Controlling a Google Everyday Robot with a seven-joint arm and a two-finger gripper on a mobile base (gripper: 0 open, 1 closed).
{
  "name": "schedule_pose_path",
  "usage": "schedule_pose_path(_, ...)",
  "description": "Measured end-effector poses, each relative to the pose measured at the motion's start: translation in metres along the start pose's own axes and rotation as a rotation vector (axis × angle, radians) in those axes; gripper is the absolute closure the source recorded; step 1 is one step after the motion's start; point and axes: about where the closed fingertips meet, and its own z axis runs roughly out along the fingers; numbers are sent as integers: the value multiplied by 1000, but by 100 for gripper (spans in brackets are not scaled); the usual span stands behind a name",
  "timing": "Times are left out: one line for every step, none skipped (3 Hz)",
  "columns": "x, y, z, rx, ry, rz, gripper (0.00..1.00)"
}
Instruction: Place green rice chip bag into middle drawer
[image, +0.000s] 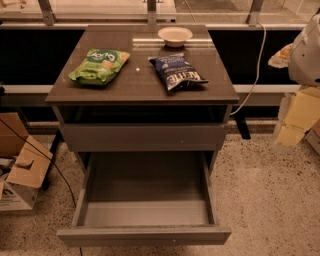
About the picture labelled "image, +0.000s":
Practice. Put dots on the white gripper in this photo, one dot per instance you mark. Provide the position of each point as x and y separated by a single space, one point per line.
306 58

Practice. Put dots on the green rice chip bag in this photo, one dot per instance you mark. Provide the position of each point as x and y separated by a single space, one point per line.
99 67

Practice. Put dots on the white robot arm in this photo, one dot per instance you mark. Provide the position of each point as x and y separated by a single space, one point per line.
303 68

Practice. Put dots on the blue kettle chip bag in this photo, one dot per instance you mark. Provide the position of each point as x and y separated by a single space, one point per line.
175 71

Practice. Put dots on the dark brown drawer cabinet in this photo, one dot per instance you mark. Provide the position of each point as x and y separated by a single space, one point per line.
137 95

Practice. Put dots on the open grey lower drawer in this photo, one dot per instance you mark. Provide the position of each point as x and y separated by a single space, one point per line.
144 199

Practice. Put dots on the cardboard box at right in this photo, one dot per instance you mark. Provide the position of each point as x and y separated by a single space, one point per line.
313 137

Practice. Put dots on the white paper bowl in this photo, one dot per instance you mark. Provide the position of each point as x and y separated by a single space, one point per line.
175 36

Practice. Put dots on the open cardboard box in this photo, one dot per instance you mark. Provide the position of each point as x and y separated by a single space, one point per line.
24 165

